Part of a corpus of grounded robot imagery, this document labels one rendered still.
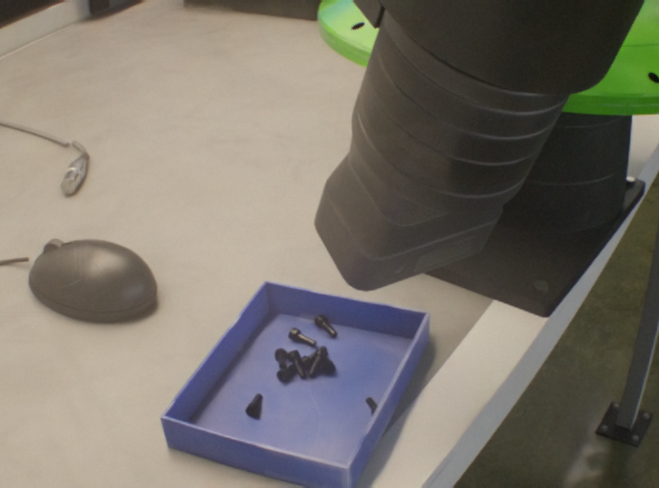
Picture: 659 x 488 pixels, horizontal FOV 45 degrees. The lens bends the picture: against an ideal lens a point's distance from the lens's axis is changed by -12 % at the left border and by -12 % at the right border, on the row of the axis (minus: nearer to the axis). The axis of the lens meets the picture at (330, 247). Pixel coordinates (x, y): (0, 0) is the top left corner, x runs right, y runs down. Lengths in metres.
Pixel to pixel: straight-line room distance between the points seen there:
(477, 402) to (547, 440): 1.31
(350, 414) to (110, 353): 0.15
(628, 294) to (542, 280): 1.70
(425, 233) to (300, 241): 0.24
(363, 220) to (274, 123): 0.42
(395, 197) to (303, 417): 0.16
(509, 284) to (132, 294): 0.23
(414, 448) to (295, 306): 0.13
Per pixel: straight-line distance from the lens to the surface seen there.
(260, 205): 0.64
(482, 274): 0.54
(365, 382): 0.47
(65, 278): 0.54
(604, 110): 0.46
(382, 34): 0.31
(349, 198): 0.36
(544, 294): 0.53
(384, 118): 0.31
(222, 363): 0.48
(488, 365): 0.49
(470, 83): 0.28
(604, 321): 2.11
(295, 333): 0.50
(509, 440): 1.76
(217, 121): 0.79
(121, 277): 0.53
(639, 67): 0.49
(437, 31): 0.26
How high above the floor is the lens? 1.22
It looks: 31 degrees down
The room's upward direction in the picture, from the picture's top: 2 degrees counter-clockwise
